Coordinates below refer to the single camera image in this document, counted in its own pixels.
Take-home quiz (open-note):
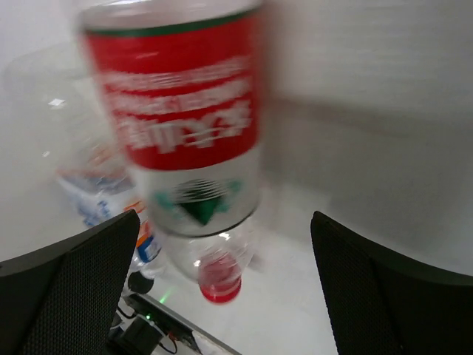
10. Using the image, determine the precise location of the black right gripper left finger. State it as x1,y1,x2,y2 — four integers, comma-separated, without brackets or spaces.
1,210,140,354

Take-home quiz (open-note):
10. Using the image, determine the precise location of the red label plastic bottle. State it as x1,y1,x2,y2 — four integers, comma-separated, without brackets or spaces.
74,1,262,304

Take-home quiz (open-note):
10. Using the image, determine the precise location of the blue orange label plastic bottle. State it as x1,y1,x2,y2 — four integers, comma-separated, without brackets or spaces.
56,141,166,279

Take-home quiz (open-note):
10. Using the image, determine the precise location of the black electronics board with cables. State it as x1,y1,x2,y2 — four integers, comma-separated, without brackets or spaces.
109,271,241,355

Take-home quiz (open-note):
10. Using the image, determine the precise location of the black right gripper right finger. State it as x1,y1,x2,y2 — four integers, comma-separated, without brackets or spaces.
310,212,472,354

